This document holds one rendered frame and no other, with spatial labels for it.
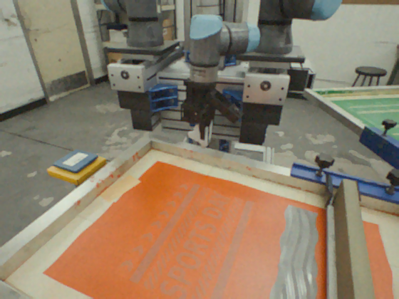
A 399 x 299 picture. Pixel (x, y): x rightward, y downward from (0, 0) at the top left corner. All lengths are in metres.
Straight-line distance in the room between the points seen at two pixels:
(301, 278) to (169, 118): 0.80
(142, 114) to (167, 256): 0.64
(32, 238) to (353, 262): 0.58
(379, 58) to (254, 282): 3.96
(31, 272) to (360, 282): 0.56
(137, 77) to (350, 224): 0.77
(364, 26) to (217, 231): 3.83
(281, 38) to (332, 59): 3.29
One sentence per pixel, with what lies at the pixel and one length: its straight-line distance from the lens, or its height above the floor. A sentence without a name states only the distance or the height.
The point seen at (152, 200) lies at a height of 0.98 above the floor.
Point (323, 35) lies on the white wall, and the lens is 4.17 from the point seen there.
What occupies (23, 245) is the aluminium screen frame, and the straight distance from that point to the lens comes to 0.61.
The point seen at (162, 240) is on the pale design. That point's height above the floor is 0.98.
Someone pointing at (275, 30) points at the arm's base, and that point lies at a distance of 0.95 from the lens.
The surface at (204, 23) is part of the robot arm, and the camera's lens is 0.63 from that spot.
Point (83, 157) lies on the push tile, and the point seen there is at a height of 0.97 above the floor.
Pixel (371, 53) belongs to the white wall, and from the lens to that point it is 4.26.
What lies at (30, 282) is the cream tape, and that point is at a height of 0.98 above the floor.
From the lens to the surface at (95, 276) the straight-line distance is 0.56.
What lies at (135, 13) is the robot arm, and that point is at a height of 1.37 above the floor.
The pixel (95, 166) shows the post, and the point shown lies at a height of 0.95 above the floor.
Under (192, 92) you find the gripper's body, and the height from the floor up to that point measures 1.21.
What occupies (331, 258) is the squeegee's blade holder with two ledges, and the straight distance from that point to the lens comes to 0.57.
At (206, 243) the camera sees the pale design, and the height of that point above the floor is 0.98.
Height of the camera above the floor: 1.43
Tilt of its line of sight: 32 degrees down
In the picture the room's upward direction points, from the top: straight up
